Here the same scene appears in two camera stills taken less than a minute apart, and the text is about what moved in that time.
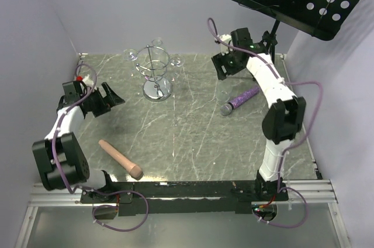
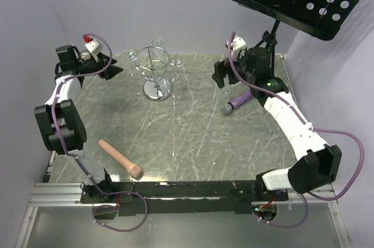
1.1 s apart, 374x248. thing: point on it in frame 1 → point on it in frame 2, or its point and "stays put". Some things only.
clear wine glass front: [224, 91] stays put
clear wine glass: [130, 55] stays put
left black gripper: [107, 102] → [103, 61]
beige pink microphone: [132, 169] stays put
